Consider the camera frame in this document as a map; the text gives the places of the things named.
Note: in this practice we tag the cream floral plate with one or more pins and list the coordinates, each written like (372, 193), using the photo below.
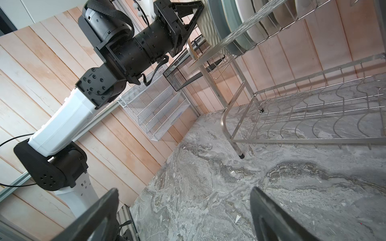
(280, 17)

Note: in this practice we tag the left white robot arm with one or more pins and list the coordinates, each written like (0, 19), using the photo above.
(52, 158)

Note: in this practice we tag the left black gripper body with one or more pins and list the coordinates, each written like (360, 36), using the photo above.
(171, 14)

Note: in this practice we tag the stainless steel dish rack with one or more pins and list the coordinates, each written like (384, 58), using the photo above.
(321, 80)

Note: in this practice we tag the white mesh wall shelf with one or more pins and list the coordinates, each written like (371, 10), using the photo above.
(154, 108)

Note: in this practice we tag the aluminium front rail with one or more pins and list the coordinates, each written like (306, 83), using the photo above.
(128, 230)

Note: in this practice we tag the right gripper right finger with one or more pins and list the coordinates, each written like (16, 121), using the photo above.
(272, 223)

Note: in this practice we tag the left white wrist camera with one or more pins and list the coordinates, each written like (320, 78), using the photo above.
(146, 10)

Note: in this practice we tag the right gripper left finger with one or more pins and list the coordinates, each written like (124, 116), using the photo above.
(98, 223)

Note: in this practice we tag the black mesh wall basket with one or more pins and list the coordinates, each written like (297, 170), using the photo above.
(175, 75)

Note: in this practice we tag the light green flower plate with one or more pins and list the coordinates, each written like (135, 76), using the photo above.
(234, 21)

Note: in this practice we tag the grey green plain plate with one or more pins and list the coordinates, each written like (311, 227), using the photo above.
(219, 19)

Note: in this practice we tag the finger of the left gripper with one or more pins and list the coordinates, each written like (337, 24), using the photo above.
(185, 9)

